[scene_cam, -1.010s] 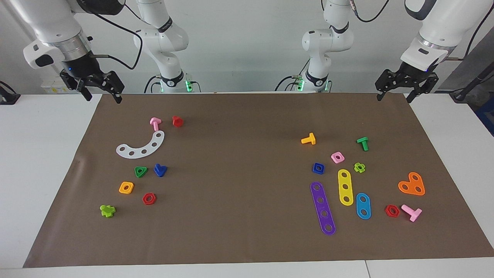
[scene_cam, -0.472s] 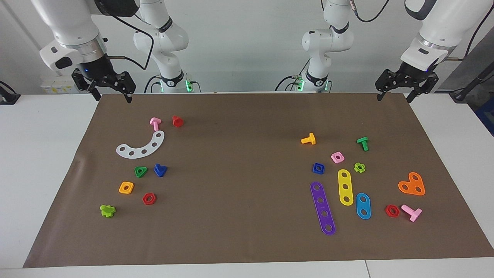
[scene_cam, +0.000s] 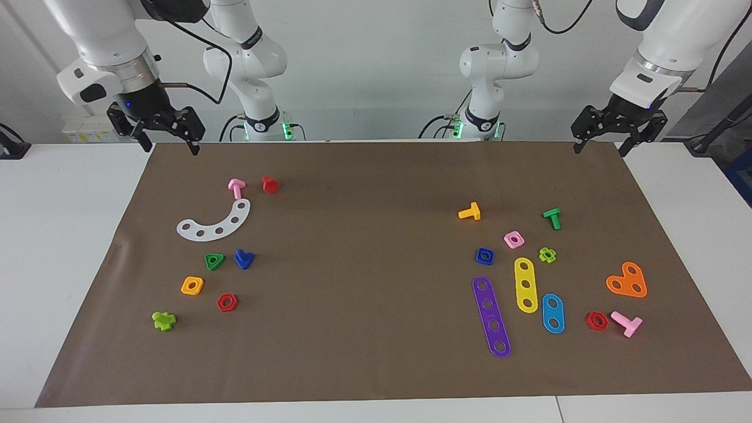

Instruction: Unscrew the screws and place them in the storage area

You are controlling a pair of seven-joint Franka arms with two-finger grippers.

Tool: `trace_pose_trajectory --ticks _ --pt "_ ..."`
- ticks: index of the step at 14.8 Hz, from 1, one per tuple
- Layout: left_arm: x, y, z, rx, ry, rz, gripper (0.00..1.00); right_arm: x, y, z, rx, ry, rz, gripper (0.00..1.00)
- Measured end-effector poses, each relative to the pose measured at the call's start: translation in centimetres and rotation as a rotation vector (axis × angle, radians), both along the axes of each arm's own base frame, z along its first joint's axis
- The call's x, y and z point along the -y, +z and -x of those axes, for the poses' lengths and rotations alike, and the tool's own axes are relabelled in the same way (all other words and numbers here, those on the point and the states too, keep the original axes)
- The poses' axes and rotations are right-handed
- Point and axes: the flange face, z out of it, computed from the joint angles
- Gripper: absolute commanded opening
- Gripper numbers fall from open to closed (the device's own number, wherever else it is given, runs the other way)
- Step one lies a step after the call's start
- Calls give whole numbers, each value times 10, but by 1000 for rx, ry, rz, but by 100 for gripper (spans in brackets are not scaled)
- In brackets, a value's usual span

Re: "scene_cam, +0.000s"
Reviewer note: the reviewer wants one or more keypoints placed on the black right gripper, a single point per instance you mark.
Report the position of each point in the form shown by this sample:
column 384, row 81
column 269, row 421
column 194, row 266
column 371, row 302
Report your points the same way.
column 147, row 108

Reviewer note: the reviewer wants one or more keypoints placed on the lime green flower nut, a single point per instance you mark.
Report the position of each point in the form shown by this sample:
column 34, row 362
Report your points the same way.
column 541, row 254

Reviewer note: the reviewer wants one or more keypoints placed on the red hexagonal plastic nut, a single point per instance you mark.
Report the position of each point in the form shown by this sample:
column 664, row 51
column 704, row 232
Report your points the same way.
column 605, row 323
column 234, row 305

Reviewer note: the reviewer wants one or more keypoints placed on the brown table mat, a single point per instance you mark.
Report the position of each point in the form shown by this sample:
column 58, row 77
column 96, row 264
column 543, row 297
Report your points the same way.
column 352, row 329

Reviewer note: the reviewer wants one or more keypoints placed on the dark green plastic screw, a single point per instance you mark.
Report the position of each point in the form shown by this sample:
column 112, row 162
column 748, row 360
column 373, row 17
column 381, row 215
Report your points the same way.
column 553, row 217

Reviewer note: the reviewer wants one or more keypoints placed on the blue plastic screw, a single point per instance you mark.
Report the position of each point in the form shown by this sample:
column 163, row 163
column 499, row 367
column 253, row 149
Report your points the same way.
column 244, row 259

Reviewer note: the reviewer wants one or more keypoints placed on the red plastic screw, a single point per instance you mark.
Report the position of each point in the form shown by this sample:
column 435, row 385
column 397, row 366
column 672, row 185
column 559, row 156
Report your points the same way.
column 270, row 185

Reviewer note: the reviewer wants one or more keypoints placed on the blue crate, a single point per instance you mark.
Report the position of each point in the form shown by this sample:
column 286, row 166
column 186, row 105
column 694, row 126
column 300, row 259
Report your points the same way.
column 743, row 182

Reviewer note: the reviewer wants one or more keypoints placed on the green triangular plastic nut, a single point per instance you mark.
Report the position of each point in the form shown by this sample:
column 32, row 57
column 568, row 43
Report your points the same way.
column 207, row 257

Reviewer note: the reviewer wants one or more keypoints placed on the orange three-hole corner plate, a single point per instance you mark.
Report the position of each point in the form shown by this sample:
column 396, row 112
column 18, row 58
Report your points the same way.
column 627, row 281

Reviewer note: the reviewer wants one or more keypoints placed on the lime green plastic screw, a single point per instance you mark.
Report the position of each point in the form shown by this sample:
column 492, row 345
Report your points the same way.
column 164, row 321

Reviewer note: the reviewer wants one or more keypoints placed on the black stand pole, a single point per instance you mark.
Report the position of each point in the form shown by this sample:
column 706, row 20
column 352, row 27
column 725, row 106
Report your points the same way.
column 725, row 123

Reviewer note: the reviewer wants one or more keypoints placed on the pink square plastic nut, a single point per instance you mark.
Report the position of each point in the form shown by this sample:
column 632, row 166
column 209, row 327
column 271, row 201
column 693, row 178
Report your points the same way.
column 520, row 243

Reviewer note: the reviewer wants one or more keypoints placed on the black table clamp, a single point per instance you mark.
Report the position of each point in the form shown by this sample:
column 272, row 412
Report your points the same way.
column 12, row 150

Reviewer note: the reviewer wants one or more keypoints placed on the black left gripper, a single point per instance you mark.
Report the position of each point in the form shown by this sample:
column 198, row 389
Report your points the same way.
column 625, row 114

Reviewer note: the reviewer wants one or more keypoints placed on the yellow three-hole plate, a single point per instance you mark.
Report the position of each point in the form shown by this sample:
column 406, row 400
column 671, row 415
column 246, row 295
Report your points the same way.
column 525, row 274

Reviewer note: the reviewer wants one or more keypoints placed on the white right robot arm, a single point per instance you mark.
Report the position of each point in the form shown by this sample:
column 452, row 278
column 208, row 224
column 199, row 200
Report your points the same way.
column 106, row 35

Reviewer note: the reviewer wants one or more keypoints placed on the purple four-hole strip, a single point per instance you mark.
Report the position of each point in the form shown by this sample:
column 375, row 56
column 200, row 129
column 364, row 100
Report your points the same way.
column 491, row 314

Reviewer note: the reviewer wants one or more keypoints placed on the white curved five-hole plate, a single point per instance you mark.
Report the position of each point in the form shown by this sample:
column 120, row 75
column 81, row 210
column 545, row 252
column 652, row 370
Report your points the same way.
column 209, row 234

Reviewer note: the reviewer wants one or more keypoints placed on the orange plastic screw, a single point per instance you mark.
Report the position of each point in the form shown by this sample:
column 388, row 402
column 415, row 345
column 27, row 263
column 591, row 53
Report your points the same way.
column 470, row 212

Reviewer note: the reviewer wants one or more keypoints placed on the blue two-hole plate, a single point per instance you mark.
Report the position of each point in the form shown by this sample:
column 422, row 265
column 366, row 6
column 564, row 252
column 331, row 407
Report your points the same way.
column 553, row 314

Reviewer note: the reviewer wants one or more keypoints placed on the orange square plastic nut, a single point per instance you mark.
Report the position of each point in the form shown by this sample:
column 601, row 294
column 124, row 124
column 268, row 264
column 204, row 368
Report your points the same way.
column 185, row 289

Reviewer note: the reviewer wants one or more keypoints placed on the blue square plastic nut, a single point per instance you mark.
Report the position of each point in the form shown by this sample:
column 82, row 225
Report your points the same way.
column 491, row 260

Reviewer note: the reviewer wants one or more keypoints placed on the pink plastic screw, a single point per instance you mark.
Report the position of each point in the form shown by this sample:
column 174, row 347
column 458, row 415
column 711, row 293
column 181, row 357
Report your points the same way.
column 237, row 188
column 630, row 325

